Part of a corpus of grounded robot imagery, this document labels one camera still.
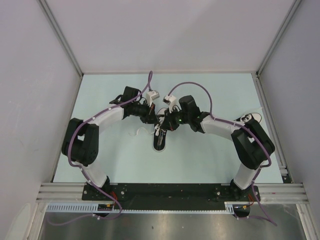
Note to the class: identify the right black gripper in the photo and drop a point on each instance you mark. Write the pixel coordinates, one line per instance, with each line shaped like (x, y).
(168, 123)

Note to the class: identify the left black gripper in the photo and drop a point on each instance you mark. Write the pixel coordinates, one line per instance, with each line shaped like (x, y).
(150, 116)

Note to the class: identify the black canvas sneaker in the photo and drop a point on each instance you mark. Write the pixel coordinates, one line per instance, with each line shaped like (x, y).
(250, 116)
(159, 143)

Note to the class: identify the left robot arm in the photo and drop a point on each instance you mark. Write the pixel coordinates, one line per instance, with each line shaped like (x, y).
(81, 141)

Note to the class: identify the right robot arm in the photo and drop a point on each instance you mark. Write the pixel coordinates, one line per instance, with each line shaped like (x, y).
(252, 144)

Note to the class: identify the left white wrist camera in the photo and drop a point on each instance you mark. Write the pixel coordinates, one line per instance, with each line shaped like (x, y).
(151, 96)

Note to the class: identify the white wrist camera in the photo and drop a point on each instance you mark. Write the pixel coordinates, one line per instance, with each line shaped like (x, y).
(171, 101)
(151, 96)

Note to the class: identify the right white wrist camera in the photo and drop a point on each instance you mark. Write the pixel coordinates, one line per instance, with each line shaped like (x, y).
(171, 101)

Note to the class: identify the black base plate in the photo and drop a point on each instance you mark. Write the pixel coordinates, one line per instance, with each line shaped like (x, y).
(128, 191)

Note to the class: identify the aluminium frame rail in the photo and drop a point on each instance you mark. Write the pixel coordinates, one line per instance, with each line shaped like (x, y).
(270, 193)

